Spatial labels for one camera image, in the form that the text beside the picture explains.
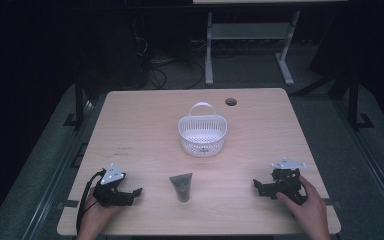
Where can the grey squeeze tube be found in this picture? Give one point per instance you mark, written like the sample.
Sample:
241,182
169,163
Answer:
182,187

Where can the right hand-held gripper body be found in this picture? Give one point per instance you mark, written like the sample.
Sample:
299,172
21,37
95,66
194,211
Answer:
288,183

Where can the white plastic basket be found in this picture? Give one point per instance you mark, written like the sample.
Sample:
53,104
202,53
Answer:
202,140

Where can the person's right hand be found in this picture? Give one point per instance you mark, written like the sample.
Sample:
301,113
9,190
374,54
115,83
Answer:
311,213

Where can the white metal frame desk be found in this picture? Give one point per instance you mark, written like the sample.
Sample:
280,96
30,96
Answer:
246,30

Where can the person's left hand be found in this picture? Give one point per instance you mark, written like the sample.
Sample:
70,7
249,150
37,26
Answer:
95,216

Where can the black metal stand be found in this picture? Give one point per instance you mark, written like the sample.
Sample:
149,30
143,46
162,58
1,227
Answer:
354,100

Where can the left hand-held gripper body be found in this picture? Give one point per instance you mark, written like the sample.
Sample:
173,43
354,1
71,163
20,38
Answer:
108,195

